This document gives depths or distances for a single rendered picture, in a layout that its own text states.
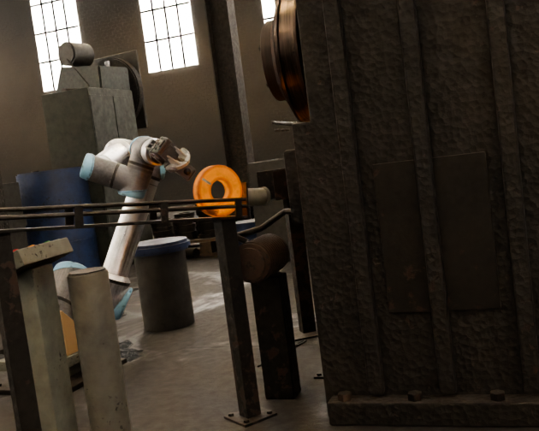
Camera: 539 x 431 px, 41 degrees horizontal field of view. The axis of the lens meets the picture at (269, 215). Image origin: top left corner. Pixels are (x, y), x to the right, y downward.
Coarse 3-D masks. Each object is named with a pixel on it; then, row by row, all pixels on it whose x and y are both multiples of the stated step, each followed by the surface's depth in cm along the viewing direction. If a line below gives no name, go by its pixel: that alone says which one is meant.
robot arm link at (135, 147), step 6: (138, 138) 248; (144, 138) 245; (150, 138) 243; (132, 144) 248; (138, 144) 244; (132, 150) 247; (138, 150) 243; (132, 156) 245; (138, 156) 244; (144, 162) 244
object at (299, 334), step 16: (272, 176) 320; (272, 192) 320; (288, 208) 304; (288, 224) 306; (288, 240) 310; (304, 240) 307; (304, 256) 307; (304, 272) 307; (304, 288) 308; (304, 304) 308; (304, 320) 308; (304, 336) 304
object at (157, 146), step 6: (162, 138) 231; (168, 138) 227; (150, 144) 235; (156, 144) 231; (162, 144) 227; (168, 144) 227; (174, 144) 228; (150, 150) 234; (156, 150) 228; (162, 150) 227; (168, 150) 228; (174, 150) 229; (150, 156) 237; (156, 156) 227; (162, 156) 227; (174, 156) 230; (156, 162) 238; (162, 162) 232; (168, 162) 229
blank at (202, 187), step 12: (204, 168) 212; (216, 168) 212; (228, 168) 214; (204, 180) 210; (228, 180) 214; (204, 192) 210; (228, 192) 215; (240, 192) 217; (204, 204) 210; (216, 204) 212
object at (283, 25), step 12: (276, 0) 234; (288, 0) 233; (276, 12) 230; (288, 12) 230; (276, 24) 229; (288, 24) 228; (276, 36) 228; (288, 36) 228; (276, 48) 228; (288, 48) 228; (288, 60) 228; (288, 72) 230; (288, 84) 232; (300, 84) 231; (288, 96) 234; (300, 96) 234; (300, 108) 239; (300, 120) 244
